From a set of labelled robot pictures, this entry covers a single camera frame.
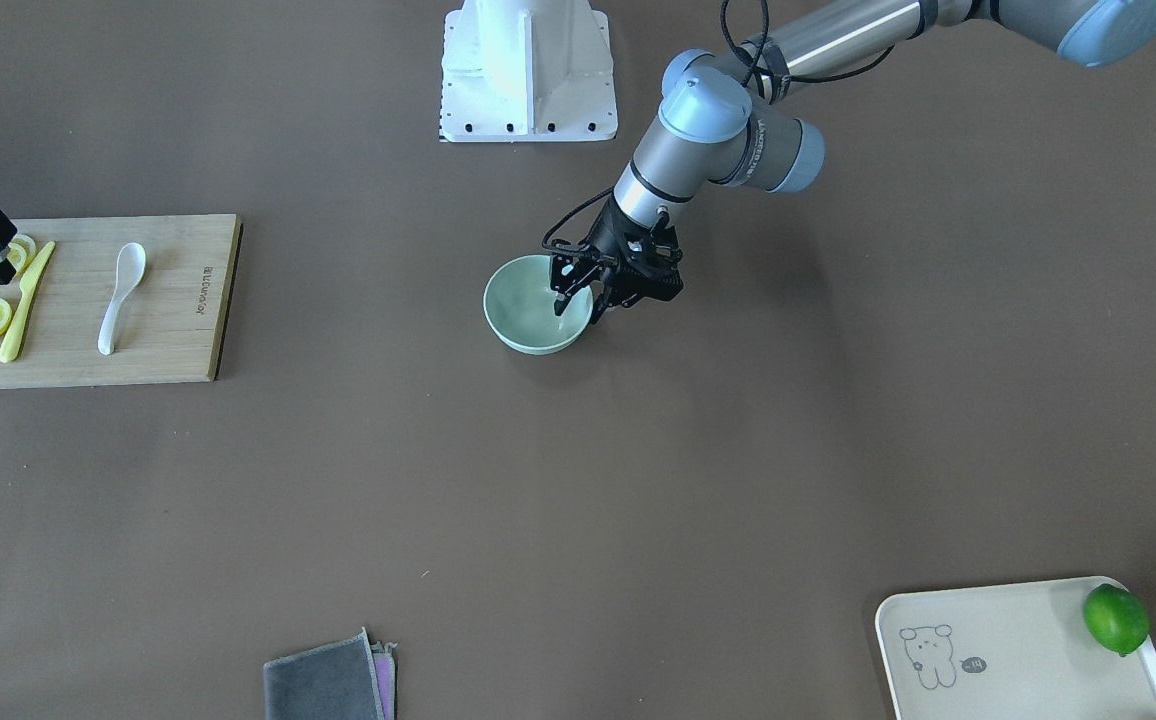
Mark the pale green bowl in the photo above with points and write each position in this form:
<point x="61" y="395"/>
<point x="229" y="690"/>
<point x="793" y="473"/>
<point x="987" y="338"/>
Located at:
<point x="519" y="306"/>

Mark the white ceramic spoon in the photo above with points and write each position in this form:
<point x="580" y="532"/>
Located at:
<point x="131" y="264"/>

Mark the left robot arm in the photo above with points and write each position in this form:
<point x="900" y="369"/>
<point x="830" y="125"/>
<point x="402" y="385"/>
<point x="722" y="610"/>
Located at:
<point x="716" y="124"/>

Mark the green lime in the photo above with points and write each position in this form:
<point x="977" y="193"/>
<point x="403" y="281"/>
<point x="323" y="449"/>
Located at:
<point x="1116" y="619"/>

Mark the grey folded cloth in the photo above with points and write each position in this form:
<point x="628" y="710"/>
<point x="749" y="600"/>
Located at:
<point x="351" y="679"/>

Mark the cream tray with bear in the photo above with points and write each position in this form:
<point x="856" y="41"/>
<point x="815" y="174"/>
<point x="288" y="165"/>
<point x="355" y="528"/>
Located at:
<point x="1011" y="651"/>

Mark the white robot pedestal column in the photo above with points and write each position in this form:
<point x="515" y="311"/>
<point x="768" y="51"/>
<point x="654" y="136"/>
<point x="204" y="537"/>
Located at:
<point x="527" y="71"/>

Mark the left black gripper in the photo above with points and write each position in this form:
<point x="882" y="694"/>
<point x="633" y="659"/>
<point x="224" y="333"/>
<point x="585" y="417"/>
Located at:
<point x="610" y="236"/>

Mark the upper lemon slice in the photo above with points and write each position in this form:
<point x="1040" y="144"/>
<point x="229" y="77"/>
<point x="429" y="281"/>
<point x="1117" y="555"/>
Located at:
<point x="21" y="252"/>

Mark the yellow plastic knife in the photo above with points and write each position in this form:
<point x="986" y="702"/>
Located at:
<point x="14" y="336"/>

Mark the bamboo cutting board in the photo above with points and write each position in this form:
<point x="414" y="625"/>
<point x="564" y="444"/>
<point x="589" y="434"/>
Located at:
<point x="172" y="325"/>

